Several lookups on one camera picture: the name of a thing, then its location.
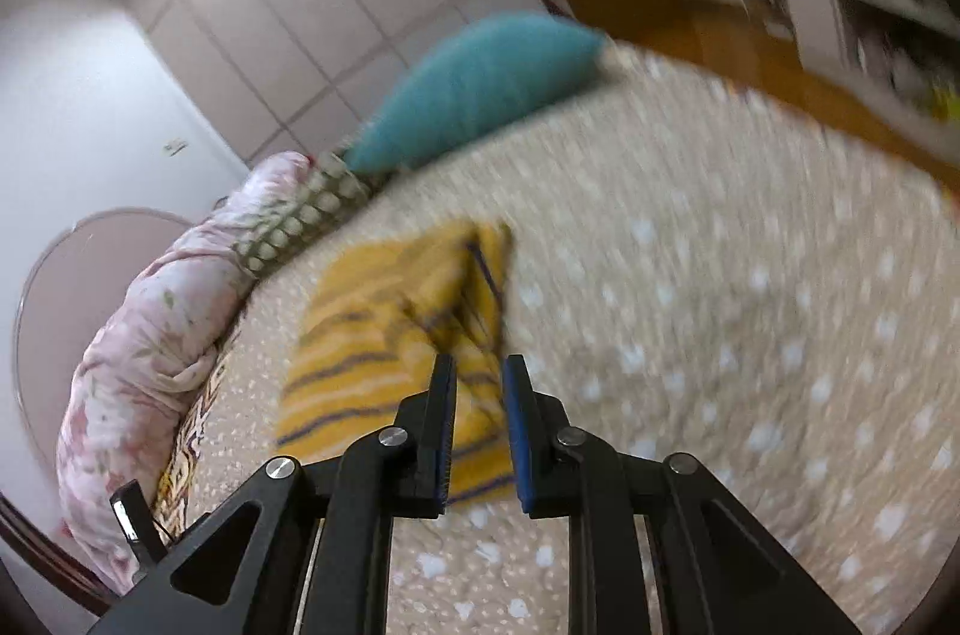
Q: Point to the white wall switch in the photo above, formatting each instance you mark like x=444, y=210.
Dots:
x=176, y=146

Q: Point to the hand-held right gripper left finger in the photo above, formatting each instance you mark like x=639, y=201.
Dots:
x=442, y=440

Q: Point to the yellow striped knit sweater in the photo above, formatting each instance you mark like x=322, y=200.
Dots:
x=375, y=305

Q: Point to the beige panelled wardrobe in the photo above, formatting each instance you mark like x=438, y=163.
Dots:
x=337, y=20

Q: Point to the small black device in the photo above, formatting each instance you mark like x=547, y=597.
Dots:
x=139, y=522

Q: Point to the pink floral quilt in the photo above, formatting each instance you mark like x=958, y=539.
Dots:
x=142, y=365

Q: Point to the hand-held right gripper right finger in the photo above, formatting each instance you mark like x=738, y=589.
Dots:
x=516, y=432

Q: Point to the olive patterned pillow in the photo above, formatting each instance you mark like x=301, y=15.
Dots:
x=300, y=222

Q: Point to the pink rounded headboard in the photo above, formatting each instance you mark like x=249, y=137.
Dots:
x=67, y=290

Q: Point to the beige dotted bedspread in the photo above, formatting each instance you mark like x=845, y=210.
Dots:
x=712, y=267

